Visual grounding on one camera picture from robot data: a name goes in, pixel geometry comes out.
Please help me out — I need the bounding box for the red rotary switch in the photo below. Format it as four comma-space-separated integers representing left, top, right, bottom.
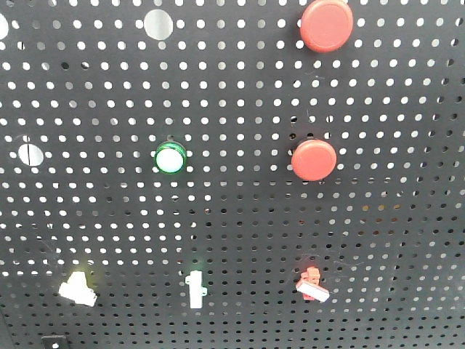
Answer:
295, 267, 330, 302

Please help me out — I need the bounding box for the black perforated pegboard panel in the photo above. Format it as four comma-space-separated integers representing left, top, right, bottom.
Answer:
1, 1, 464, 348

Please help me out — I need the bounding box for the green illuminated push button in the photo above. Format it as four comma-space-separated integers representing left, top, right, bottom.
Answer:
154, 141, 187, 174

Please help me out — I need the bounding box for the lower red push button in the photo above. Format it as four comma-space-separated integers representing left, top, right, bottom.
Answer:
291, 139, 337, 181

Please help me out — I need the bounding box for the red push button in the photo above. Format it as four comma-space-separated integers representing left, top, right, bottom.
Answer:
300, 0, 354, 53
291, 139, 337, 181

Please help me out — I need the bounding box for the upper red push button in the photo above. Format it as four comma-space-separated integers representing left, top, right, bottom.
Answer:
300, 0, 354, 53

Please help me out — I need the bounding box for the green-lit white rotary switch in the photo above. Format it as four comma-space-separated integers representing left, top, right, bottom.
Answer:
185, 270, 207, 309

